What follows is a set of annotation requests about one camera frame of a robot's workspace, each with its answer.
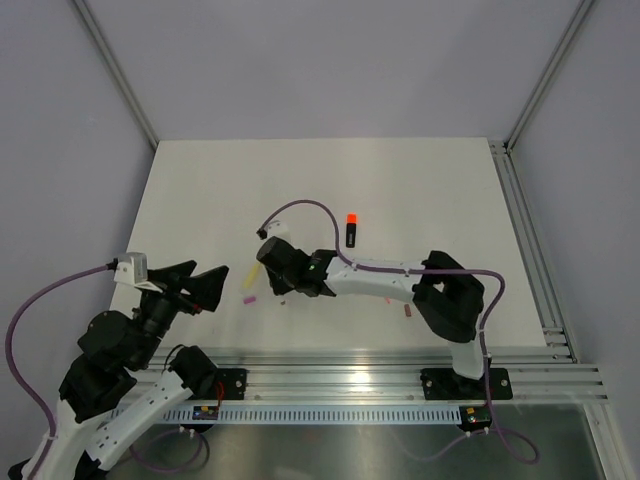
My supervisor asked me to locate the white cable duct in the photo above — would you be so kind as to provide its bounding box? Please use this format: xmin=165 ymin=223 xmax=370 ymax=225
xmin=159 ymin=405 xmax=461 ymax=425

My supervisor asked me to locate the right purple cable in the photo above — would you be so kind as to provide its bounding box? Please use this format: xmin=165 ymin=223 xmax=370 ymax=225
xmin=259 ymin=199 xmax=506 ymax=391

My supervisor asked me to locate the black orange highlighter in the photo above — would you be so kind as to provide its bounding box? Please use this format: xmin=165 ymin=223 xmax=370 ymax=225
xmin=345 ymin=213 xmax=358 ymax=249

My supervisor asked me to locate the right circuit board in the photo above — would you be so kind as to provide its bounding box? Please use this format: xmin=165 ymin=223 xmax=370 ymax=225
xmin=459 ymin=406 xmax=492 ymax=431

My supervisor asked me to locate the circuit board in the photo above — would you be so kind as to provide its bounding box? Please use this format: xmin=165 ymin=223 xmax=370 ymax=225
xmin=192 ymin=405 xmax=219 ymax=421
xmin=459 ymin=406 xmax=492 ymax=431

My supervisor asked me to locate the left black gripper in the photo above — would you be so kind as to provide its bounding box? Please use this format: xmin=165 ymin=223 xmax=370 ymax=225
xmin=131 ymin=260 xmax=229 ymax=368

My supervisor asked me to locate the left circuit board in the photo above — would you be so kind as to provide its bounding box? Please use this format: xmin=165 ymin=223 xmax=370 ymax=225
xmin=192 ymin=405 xmax=219 ymax=421

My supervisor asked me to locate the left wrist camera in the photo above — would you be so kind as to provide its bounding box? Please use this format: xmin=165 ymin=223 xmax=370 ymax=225
xmin=114 ymin=252 xmax=161 ymax=292

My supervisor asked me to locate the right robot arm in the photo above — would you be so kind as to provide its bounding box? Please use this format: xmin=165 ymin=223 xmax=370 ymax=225
xmin=256 ymin=236 xmax=490 ymax=396

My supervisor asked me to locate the yellow highlighter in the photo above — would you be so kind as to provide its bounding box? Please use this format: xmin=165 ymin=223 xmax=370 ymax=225
xmin=242 ymin=262 xmax=262 ymax=290

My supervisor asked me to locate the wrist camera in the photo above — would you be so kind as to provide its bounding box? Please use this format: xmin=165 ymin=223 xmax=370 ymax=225
xmin=256 ymin=219 xmax=291 ymax=247
xmin=114 ymin=252 xmax=161 ymax=292

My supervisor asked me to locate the left frame post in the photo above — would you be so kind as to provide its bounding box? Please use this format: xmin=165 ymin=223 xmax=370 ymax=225
xmin=69 ymin=0 xmax=160 ymax=151

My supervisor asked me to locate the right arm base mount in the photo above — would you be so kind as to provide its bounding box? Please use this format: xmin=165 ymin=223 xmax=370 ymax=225
xmin=420 ymin=368 xmax=514 ymax=401

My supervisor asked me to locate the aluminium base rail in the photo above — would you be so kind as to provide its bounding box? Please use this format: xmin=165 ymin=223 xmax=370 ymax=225
xmin=144 ymin=327 xmax=609 ymax=401

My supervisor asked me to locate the right side aluminium rail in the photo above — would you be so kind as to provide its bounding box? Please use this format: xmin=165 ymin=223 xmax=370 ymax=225
xmin=488 ymin=140 xmax=578 ymax=363

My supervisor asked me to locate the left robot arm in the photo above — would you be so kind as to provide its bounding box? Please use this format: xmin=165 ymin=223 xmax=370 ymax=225
xmin=5 ymin=252 xmax=229 ymax=479

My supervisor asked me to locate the frame post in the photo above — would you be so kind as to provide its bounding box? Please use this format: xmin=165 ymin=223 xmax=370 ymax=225
xmin=69 ymin=0 xmax=160 ymax=151
xmin=503 ymin=0 xmax=599 ymax=154

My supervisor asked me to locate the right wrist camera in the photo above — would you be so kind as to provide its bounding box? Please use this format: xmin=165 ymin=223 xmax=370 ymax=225
xmin=256 ymin=219 xmax=291 ymax=247

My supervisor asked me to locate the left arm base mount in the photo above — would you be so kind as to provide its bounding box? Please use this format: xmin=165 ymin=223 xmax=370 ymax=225
xmin=199 ymin=368 xmax=248 ymax=401

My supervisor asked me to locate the right frame post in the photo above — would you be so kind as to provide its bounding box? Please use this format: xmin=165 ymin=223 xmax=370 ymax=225
xmin=503 ymin=0 xmax=599 ymax=154

